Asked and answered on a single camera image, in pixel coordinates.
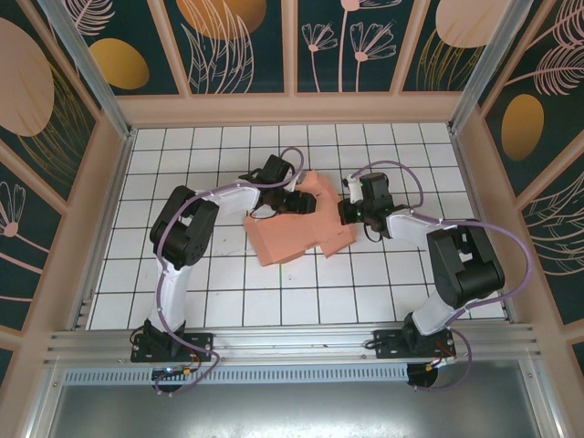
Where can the pink paper box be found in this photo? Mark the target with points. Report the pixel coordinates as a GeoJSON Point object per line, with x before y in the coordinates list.
{"type": "Point", "coordinates": [283, 237]}

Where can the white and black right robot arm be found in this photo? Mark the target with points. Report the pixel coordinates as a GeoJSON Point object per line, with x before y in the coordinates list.
{"type": "Point", "coordinates": [433, 315]}

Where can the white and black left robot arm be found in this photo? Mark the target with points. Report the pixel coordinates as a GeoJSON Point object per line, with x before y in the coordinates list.
{"type": "Point", "coordinates": [175, 292]}

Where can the yellow power connector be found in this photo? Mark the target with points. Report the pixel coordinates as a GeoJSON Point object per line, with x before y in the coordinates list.
{"type": "Point", "coordinates": [439, 366]}

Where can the grey metal sheet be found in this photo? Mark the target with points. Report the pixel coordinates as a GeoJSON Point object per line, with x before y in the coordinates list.
{"type": "Point", "coordinates": [292, 410]}

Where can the small circuit board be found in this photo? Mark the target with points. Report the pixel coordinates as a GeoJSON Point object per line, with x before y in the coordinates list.
{"type": "Point", "coordinates": [175, 372]}

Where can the aluminium side rail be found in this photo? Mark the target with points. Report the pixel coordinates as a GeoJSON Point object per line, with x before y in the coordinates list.
{"type": "Point", "coordinates": [483, 228]}
{"type": "Point", "coordinates": [102, 228]}

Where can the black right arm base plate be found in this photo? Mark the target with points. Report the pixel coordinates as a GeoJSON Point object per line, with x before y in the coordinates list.
{"type": "Point", "coordinates": [388, 342]}

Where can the aluminium frame rail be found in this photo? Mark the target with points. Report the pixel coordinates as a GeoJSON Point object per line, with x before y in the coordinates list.
{"type": "Point", "coordinates": [292, 342]}

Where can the aluminium corner post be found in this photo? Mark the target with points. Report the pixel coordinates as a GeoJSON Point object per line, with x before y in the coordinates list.
{"type": "Point", "coordinates": [493, 59]}
{"type": "Point", "coordinates": [86, 68]}

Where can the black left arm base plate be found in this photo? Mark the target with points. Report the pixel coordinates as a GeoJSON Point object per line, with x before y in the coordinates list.
{"type": "Point", "coordinates": [201, 342]}

